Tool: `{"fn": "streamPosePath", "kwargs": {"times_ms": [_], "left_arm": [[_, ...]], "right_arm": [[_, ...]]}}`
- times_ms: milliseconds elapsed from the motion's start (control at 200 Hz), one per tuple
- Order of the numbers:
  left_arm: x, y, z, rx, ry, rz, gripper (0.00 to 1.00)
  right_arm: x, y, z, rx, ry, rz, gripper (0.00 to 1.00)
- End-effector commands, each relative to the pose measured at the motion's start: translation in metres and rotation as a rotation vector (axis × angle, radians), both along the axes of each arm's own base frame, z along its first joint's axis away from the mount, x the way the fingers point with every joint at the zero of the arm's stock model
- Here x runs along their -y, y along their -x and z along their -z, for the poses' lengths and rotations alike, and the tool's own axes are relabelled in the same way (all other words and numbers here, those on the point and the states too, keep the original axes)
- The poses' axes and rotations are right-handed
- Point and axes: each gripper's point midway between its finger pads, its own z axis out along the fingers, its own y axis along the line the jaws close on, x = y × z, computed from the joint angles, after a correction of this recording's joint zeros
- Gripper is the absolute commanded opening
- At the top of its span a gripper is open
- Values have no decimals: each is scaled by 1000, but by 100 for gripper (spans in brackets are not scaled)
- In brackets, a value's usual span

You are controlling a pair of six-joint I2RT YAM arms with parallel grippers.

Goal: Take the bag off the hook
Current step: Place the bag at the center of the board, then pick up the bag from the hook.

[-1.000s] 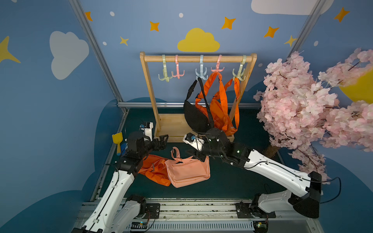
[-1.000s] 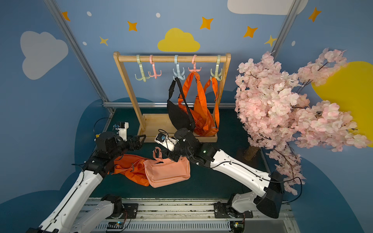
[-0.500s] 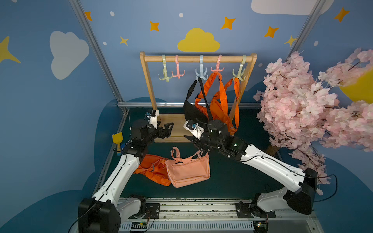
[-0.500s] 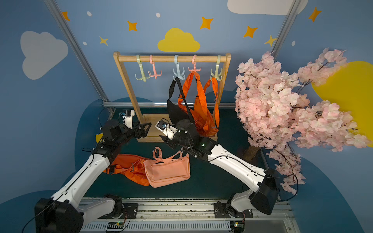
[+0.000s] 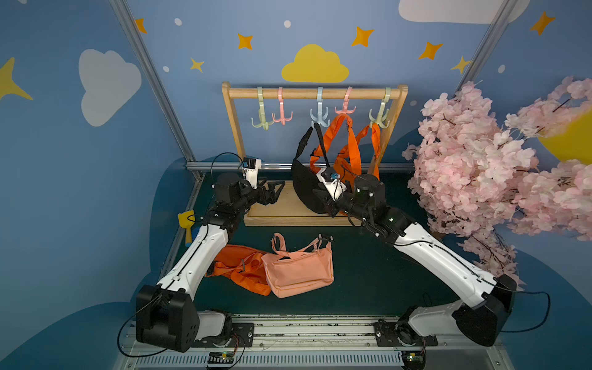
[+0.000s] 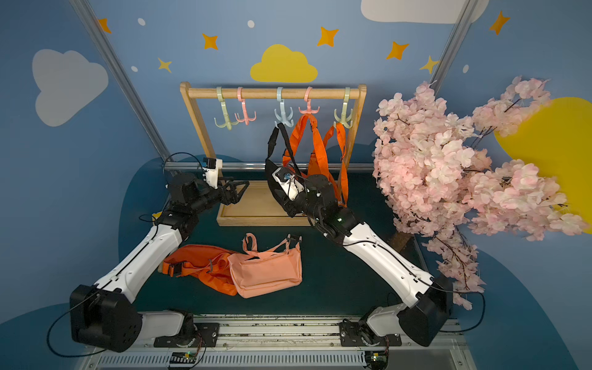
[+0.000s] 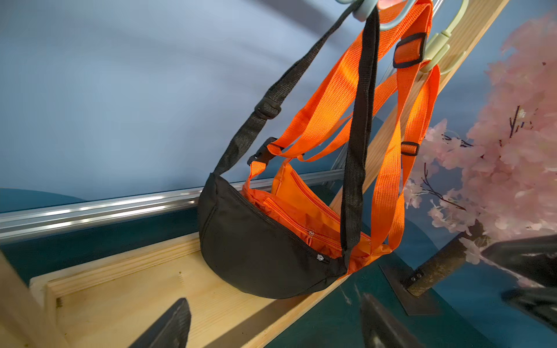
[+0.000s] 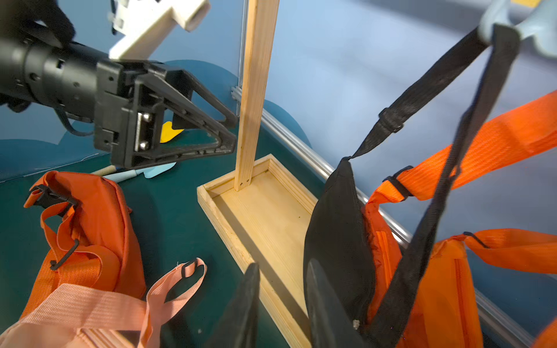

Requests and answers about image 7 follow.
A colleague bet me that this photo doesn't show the pink cherry blossom tree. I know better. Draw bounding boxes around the pink cherry blossom tree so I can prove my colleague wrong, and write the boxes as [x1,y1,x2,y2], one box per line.
[404,13,556,296]

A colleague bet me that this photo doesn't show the orange bag right green hook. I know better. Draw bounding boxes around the orange bag right green hook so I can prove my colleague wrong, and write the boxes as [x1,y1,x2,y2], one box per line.
[364,67,440,255]

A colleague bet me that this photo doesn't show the aluminium frame bar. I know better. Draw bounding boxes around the aluminium frame bar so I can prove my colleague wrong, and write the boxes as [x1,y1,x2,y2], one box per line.
[0,168,347,245]

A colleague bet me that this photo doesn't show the light blue hook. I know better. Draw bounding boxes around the light blue hook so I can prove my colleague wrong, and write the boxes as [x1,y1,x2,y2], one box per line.
[352,0,416,31]

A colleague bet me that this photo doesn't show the black sling bag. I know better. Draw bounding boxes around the black sling bag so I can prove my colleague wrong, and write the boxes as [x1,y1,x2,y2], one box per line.
[197,10,380,299]

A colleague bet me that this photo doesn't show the orange bag right pink hook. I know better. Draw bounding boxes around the orange bag right pink hook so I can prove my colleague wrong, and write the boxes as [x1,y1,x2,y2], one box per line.
[242,1,433,273]

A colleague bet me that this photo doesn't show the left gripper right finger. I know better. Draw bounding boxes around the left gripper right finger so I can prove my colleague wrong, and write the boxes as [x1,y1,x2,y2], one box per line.
[360,294,424,348]

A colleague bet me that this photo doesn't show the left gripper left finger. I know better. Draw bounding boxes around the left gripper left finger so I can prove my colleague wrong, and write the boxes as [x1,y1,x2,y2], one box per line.
[129,297,191,348]

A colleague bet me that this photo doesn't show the wooden hanging rack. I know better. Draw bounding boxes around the wooden hanging rack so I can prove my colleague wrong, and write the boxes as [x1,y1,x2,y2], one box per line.
[0,0,510,348]

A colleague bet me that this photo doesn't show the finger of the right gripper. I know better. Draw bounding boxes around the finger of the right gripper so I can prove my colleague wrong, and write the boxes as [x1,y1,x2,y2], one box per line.
[501,288,556,332]
[481,234,556,287]

